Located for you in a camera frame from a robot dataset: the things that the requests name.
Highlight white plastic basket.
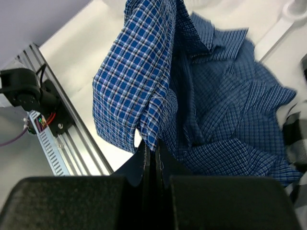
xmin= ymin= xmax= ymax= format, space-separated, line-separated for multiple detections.
xmin=189 ymin=0 xmax=223 ymax=9

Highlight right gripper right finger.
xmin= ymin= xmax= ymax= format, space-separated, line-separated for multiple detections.
xmin=155 ymin=141 xmax=301 ymax=230

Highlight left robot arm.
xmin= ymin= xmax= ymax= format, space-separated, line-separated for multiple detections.
xmin=0 ymin=68 xmax=59 ymax=115

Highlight black white checked shirt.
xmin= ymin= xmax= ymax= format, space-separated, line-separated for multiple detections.
xmin=283 ymin=100 xmax=307 ymax=213

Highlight aluminium mounting rail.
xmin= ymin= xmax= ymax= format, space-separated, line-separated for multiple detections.
xmin=15 ymin=44 xmax=113 ymax=176

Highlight blue plaid shirt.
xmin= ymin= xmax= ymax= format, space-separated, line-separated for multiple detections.
xmin=93 ymin=0 xmax=302 ymax=186

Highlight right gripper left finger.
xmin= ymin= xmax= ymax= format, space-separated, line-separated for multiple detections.
xmin=0 ymin=143 xmax=150 ymax=230

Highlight white slotted cable duct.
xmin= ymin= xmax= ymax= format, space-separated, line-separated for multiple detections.
xmin=28 ymin=110 xmax=70 ymax=176

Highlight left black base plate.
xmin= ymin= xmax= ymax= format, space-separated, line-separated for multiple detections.
xmin=35 ymin=63 xmax=75 ymax=138

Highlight metal clothes rack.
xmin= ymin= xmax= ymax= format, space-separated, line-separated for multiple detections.
xmin=255 ymin=0 xmax=307 ymax=61

